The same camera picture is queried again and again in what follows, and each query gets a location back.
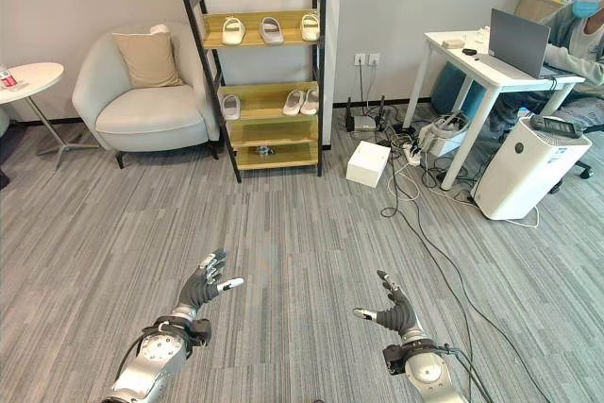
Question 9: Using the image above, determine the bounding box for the white air purifier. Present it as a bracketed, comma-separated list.
[471, 114, 594, 221]

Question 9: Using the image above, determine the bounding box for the black antenna router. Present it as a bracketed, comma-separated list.
[345, 95, 388, 134]

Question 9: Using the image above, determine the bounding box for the white power strip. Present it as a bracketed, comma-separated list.
[400, 143, 422, 166]

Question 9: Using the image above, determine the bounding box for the long black floor cable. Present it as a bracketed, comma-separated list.
[379, 136, 567, 403]

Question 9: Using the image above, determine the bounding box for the white cardboard box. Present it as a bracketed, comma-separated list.
[345, 141, 393, 188]

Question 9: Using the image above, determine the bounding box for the blue round stool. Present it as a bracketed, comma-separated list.
[430, 64, 487, 119]

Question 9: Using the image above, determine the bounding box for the silver laptop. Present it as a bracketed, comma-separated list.
[474, 8, 585, 80]

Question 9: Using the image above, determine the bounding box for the white desk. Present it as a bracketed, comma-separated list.
[403, 30, 586, 191]

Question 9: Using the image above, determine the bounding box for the grey slipper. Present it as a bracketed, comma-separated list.
[260, 16, 286, 46]
[221, 93, 241, 121]

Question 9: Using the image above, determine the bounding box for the black frame wooden shoe rack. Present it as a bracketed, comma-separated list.
[168, 0, 328, 183]

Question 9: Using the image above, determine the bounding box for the white slipper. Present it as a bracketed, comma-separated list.
[300, 10, 320, 42]
[299, 88, 320, 116]
[282, 89, 306, 116]
[222, 16, 246, 45]

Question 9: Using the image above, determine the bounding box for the round white side table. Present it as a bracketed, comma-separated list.
[0, 61, 101, 172]

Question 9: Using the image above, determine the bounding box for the white armchair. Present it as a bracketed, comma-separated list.
[71, 21, 221, 170]

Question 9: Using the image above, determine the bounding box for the beige cushion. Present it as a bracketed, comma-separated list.
[111, 30, 185, 89]

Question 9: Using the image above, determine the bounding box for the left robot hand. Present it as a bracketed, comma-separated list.
[176, 247, 245, 317]

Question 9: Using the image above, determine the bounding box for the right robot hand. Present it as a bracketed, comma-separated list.
[352, 270, 424, 334]

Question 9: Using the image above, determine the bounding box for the person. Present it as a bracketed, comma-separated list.
[487, 0, 604, 135]

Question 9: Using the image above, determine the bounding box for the red white item on table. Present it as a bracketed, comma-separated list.
[0, 64, 27, 92]

